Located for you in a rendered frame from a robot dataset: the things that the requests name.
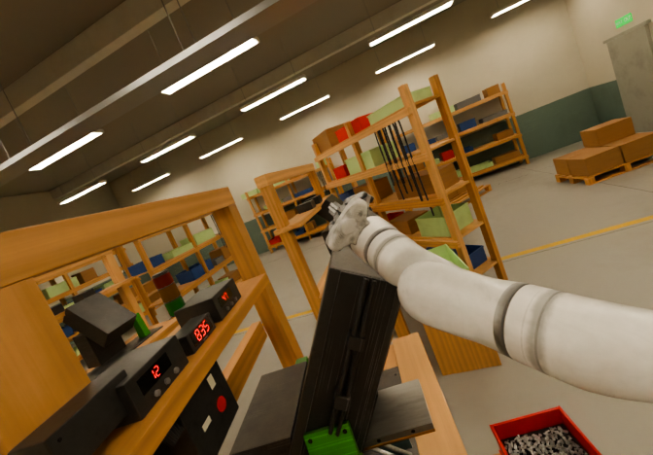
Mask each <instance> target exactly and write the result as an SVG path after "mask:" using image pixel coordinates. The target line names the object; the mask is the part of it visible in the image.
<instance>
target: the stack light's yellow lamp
mask: <svg viewBox="0 0 653 455"><path fill-rule="evenodd" d="M158 293H159V295H160V297H161V299H162V301H163V302H164V304H166V303H169V302H171V301H173V300H175V299H177V298H179V297H180V296H181V294H180V292H179V290H178V287H177V285H176V283H173V284H172V285H170V286H168V287H166V288H164V289H162V290H159V291H158Z"/></svg>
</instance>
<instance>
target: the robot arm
mask: <svg viewBox="0 0 653 455"><path fill-rule="evenodd" d="M373 199H374V197H373V196H372V195H370V194H368V193H367V192H365V191H363V192H359V193H357V194H355V195H352V196H350V197H348V198H346V199H344V201H343V203H344V204H343V205H341V204H339V203H338V202H336V201H334V203H331V204H330V205H329V207H328V208H329V210H328V212H329V213H330V214H331V215H332V216H333V218H334V219H333V221H331V222H330V223H329V233H328V235H327V237H326V245H327V246H328V248H329V249H330V250H332V251H341V249H343V248H345V247H346V246H348V247H349V248H350V249H351V250H352V251H353V252H354V253H355V254H356V255H357V256H358V257H359V258H360V259H361V260H362V261H364V262H365V263H367V264H368V265H370V266H371V267H372V268H373V269H374V270H375V271H376V272H377V273H378V274H379V275H380V276H381V277H382V278H383V279H385V280H386V281H387V282H389V283H390V284H392V285H394V286H396V287H397V295H398V298H399V301H400V303H401V305H402V307H403V308H404V310H405V311H406V312H407V313H408V314H409V315H410V316H411V317H412V318H414V319H415V320H417V321H419V322H421V323H423V324H425V325H427V326H430V327H432V328H435V329H438V330H441V331H443V332H446V333H450V334H453V335H456V336H459V337H462V338H465V339H468V340H471V341H474V342H477V343H480V344H482V345H485V346H487V347H489V348H492V349H494V350H496V351H498V352H499V353H501V354H502V355H504V356H506V357H508V358H510V359H512V360H515V361H516V362H519V363H521V364H523V365H525V366H527V367H530V368H533V369H535V370H538V371H540V372H542V373H544V374H546V375H549V376H551V377H553V378H556V379H558V380H560V381H562V382H565V383H566V384H569V385H571V386H574V387H577V388H579V389H583V390H586V391H589V392H592V393H596V394H600V395H604V396H608V397H612V398H617V399H622V400H628V401H635V402H643V403H653V310H651V309H646V308H640V307H635V306H629V305H625V304H620V303H615V302H610V301H605V300H600V299H595V298H590V297H583V296H579V295H575V294H571V293H566V292H562V291H557V290H553V289H548V288H544V287H540V286H536V285H531V284H527V283H521V282H514V281H507V280H501V279H496V278H492V277H488V276H485V275H482V274H479V273H475V272H472V271H469V270H465V269H462V268H460V267H459V266H457V265H455V264H453V263H451V262H449V261H447V260H445V259H443V258H441V257H439V256H437V255H436V254H434V253H432V252H430V251H428V250H426V249H424V248H423V247H421V246H420V245H418V244H417V243H416V242H415V241H413V240H412V239H411V238H409V237H408V236H406V235H405V234H403V233H402V232H400V231H399V230H398V229H397V228H396V227H394V226H393V225H392V224H390V223H389V222H387V221H386V220H384V219H383V218H381V217H380V216H378V215H376V214H375V213H373V211H372V208H371V207H369V203H370V202H372V201H373Z"/></svg>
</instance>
